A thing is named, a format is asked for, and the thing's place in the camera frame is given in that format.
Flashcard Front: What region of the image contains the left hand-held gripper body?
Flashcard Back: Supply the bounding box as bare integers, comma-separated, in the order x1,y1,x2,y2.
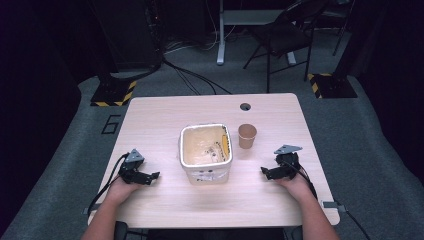
118,148,152,185

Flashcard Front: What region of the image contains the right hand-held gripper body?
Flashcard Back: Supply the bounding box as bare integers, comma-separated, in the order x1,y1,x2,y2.
273,143,304,181

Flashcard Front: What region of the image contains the person's left hand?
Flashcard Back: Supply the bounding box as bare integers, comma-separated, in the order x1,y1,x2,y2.
104,175,143,206

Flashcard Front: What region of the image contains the person's right hand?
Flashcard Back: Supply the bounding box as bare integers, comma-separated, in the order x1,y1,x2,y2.
273,172,316,202

